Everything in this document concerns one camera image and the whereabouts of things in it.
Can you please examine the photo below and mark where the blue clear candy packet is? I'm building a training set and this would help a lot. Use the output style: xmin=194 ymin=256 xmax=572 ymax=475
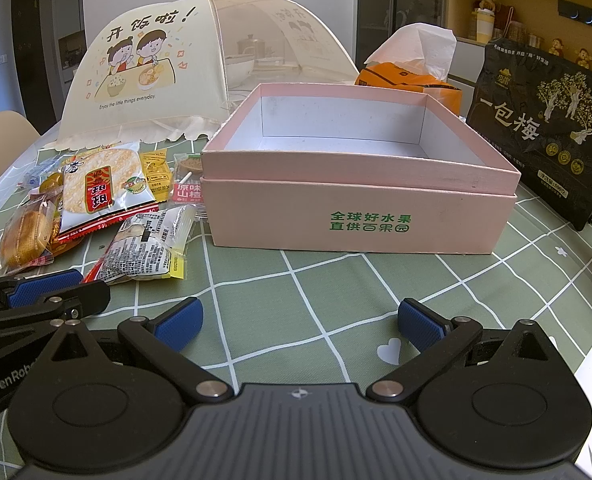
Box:
xmin=17 ymin=156 xmax=63 ymax=190

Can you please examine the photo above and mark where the red vegetarian chicken packet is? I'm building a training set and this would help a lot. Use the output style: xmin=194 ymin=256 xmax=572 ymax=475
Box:
xmin=46 ymin=195 xmax=82 ymax=258

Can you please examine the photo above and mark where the small bread cake packet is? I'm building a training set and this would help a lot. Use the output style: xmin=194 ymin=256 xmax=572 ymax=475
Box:
xmin=0 ymin=186 xmax=63 ymax=276

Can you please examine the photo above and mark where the green checked tablecloth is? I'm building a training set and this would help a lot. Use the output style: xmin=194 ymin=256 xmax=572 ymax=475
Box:
xmin=0 ymin=134 xmax=592 ymax=480

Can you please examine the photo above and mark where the olive vacuum packet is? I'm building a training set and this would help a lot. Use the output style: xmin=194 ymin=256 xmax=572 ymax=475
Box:
xmin=28 ymin=171 xmax=64 ymax=200

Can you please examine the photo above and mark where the black plum snack bag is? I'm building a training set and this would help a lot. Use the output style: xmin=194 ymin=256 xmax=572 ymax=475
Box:
xmin=466 ymin=39 xmax=592 ymax=231

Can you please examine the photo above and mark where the cream mesh food cover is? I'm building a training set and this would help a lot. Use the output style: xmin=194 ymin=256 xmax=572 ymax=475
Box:
xmin=51 ymin=0 xmax=358 ymax=151

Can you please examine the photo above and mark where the yellow gold snack packet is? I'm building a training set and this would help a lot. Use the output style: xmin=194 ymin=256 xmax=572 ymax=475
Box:
xmin=140 ymin=148 xmax=172 ymax=203

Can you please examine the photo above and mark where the hawthorn lollipop packet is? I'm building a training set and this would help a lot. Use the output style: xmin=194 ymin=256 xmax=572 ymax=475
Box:
xmin=170 ymin=154 xmax=204 ymax=206

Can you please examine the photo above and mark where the white biscuit snack packet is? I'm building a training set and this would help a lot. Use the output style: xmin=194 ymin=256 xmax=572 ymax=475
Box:
xmin=83 ymin=206 xmax=196 ymax=285

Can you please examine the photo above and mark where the pink cardboard box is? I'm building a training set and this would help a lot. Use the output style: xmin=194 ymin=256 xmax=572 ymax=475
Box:
xmin=202 ymin=84 xmax=520 ymax=255

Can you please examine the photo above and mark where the orange tissue pack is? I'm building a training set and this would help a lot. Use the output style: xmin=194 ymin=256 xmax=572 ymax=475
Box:
xmin=354 ymin=23 xmax=462 ymax=115

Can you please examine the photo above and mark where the rice cracker packet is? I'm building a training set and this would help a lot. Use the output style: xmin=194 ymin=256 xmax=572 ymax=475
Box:
xmin=57 ymin=142 xmax=158 ymax=242

